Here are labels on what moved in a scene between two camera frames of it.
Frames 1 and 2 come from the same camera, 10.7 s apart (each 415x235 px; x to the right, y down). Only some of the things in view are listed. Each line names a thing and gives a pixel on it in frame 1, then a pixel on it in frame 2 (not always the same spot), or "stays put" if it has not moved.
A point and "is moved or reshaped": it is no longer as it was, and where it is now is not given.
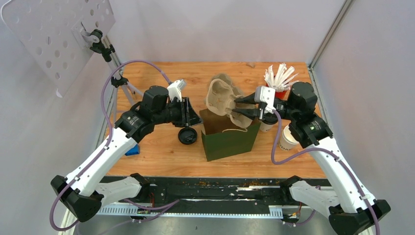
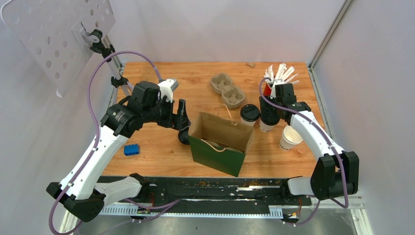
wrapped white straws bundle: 279,81 stays put
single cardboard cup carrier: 220,100 -> 228,149
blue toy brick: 134,151 stays put
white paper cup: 267,123 stays put
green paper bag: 223,138 is moved or reshaped
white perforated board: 55,34 stays put
